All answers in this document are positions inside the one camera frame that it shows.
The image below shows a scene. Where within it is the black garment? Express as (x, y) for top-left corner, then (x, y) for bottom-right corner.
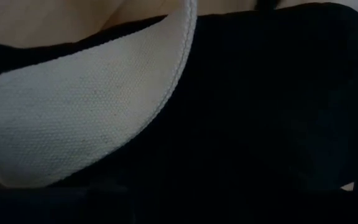
(0, 2), (358, 192)

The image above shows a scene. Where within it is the white canvas tote bag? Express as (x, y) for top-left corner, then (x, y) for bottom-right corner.
(0, 0), (198, 189)

